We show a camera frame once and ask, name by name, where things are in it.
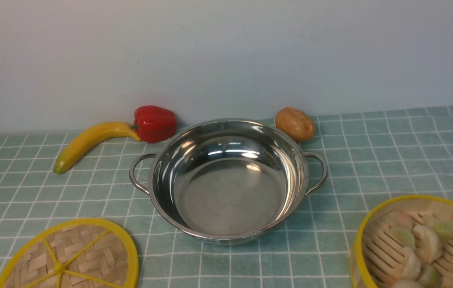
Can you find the woven bamboo steamer lid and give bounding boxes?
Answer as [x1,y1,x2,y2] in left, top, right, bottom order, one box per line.
[0,218,140,288]

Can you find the red bell pepper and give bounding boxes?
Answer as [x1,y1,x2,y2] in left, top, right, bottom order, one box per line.
[132,105,177,143]

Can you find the pink tinted dumpling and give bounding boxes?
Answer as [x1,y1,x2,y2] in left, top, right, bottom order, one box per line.
[385,210,414,232]

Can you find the pale green dumpling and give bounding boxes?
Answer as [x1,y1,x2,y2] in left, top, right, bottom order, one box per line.
[388,226,416,250]

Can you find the brown potato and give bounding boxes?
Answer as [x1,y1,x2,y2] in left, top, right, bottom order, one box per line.
[275,106,316,143]

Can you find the stainless steel two-handled pot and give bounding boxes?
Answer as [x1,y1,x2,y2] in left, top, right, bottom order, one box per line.
[129,118,329,245]

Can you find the green tinted dumpling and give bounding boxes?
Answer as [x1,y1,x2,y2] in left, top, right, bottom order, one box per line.
[422,215,453,240]

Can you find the bamboo steamer basket yellow rim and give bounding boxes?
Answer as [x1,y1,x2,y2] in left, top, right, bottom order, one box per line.
[350,195,453,288]

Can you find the yellow plastic banana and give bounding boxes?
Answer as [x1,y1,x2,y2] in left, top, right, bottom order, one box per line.
[53,122,141,174]

